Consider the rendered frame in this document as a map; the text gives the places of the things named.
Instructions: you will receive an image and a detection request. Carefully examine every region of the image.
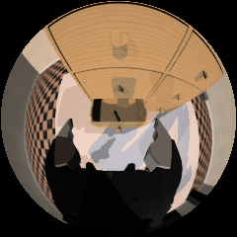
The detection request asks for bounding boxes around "light wooden chest of drawers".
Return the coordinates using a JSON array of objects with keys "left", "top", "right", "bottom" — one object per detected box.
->
[{"left": 43, "top": 1, "right": 225, "bottom": 103}]

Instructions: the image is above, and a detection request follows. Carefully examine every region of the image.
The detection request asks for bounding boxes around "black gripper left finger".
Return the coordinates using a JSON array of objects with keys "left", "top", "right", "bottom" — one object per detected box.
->
[{"left": 45, "top": 118, "right": 81, "bottom": 201}]

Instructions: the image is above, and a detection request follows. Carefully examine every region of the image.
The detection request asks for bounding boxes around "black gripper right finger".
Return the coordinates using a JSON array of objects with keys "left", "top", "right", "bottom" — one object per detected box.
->
[{"left": 143, "top": 118, "right": 183, "bottom": 205}]

